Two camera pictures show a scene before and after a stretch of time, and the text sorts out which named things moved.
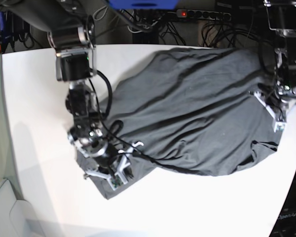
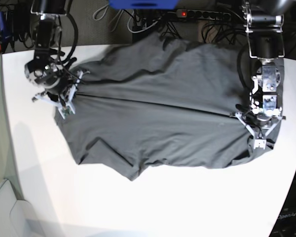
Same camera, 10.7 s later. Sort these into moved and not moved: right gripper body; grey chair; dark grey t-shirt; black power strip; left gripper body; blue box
Moved: left gripper body; right gripper body; dark grey t-shirt
Not moved: grey chair; blue box; black power strip
